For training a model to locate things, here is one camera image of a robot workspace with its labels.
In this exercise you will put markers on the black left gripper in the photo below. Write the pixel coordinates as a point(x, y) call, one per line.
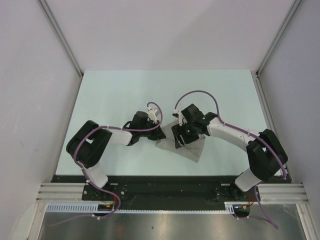
point(157, 134)

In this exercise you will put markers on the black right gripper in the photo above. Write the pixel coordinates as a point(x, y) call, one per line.
point(178, 130)

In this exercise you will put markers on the grey cloth napkin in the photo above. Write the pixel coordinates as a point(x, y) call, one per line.
point(191, 151)

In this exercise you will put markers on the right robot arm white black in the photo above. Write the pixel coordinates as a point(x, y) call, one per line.
point(266, 155)

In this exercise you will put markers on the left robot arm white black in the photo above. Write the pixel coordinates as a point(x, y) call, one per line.
point(87, 146)

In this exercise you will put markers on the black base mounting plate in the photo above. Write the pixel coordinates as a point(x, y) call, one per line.
point(167, 193)

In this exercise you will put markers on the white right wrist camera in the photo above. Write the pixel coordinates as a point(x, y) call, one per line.
point(178, 114)

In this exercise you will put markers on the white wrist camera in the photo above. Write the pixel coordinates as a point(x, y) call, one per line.
point(178, 114)
point(152, 113)

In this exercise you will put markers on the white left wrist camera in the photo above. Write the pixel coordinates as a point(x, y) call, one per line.
point(152, 113)

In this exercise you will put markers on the white slotted cable duct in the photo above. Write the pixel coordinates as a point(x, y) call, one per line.
point(96, 208)

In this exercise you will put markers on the left aluminium corner post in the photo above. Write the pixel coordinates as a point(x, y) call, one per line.
point(55, 26)

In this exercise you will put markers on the aluminium corner post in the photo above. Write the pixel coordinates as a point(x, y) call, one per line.
point(55, 26)
point(279, 35)

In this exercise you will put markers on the right aluminium corner post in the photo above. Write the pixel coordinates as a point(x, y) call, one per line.
point(279, 35)

